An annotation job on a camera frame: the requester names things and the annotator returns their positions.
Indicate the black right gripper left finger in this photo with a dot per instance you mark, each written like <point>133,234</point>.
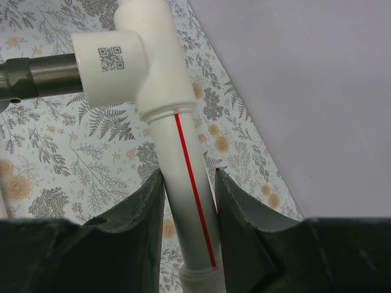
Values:
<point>116,251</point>

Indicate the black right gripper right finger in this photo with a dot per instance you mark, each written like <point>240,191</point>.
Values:
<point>261,248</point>

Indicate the white pipe frame red stripe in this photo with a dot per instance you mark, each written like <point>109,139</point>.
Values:
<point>142,61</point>

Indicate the floral patterned table mat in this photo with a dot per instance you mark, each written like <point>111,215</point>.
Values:
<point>60,158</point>

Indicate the dark grey lever faucet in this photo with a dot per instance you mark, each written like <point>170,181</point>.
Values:
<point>29,78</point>

